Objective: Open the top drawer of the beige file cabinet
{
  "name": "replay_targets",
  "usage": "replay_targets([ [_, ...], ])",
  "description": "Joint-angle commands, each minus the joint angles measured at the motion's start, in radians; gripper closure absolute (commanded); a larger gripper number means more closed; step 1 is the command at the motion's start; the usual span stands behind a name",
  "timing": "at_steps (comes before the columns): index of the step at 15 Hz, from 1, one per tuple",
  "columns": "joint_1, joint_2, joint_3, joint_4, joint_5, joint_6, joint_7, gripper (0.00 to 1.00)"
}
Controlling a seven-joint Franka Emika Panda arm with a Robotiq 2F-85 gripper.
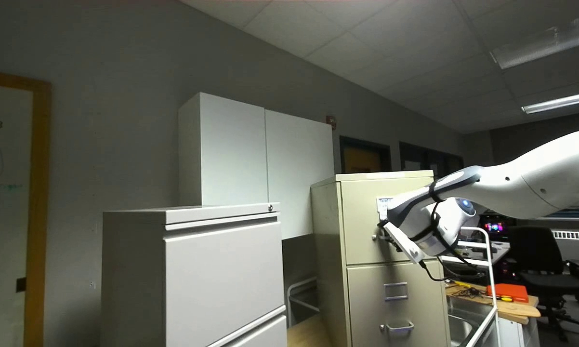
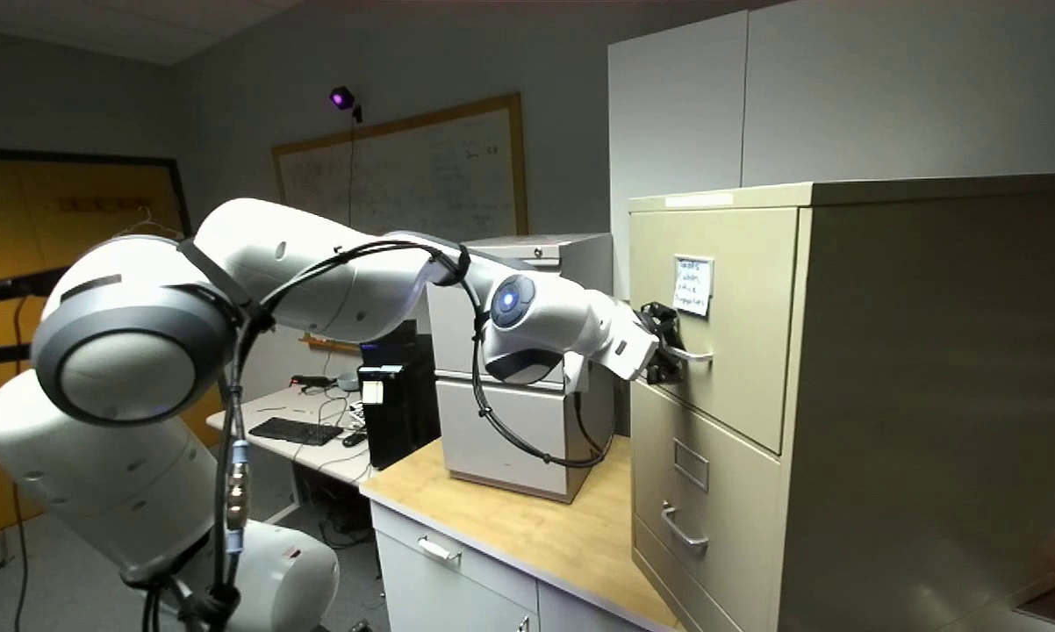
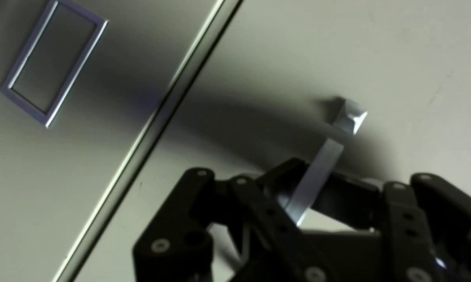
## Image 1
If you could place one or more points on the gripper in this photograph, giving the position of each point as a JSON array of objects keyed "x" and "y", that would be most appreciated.
[{"x": 383, "y": 224}]

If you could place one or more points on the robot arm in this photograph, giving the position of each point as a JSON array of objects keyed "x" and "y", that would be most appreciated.
[{"x": 520, "y": 180}]

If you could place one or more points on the beige drawer with white label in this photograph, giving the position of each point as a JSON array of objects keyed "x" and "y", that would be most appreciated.
[{"x": 361, "y": 226}]

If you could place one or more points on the beige file cabinet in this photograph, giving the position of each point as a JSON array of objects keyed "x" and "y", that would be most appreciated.
[{"x": 328, "y": 250}]

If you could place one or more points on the beige drawer with label holder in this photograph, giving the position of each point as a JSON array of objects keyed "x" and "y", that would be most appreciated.
[{"x": 419, "y": 303}]

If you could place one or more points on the tall white cabinet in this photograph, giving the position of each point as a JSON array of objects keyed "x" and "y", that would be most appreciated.
[{"x": 231, "y": 149}]

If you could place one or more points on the grey lateral file cabinet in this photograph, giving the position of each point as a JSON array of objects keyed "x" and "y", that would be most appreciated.
[{"x": 212, "y": 279}]

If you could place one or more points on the dark window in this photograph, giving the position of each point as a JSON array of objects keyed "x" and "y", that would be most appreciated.
[{"x": 364, "y": 156}]

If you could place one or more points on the row of dark windows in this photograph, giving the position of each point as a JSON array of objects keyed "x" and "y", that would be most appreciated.
[{"x": 427, "y": 161}]

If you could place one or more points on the computer with coloured lights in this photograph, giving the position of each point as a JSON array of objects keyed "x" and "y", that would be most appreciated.
[{"x": 494, "y": 226}]

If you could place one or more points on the red fire alarm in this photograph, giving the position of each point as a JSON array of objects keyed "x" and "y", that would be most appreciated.
[{"x": 331, "y": 122}]

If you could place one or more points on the steel sink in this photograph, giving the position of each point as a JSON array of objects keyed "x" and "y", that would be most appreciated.
[{"x": 458, "y": 330}]

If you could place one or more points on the orange box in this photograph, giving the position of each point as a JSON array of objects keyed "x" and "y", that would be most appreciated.
[{"x": 507, "y": 292}]

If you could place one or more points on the black office chair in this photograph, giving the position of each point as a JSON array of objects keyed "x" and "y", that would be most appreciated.
[{"x": 535, "y": 260}]

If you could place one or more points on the wooden board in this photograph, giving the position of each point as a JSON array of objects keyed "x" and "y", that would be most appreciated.
[{"x": 518, "y": 311}]

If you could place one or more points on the white radiator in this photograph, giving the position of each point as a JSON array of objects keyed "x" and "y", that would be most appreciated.
[{"x": 576, "y": 235}]

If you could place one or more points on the ceiling light strip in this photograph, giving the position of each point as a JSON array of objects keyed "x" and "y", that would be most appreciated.
[{"x": 559, "y": 101}]

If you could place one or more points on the ceiling light panel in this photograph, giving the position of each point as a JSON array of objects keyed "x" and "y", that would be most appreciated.
[{"x": 545, "y": 41}]

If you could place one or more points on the white metal frame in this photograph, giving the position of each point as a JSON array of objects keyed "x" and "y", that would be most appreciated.
[{"x": 491, "y": 270}]

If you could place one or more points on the whiteboard with wooden frame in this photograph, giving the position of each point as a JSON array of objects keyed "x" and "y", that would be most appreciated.
[{"x": 5, "y": 202}]

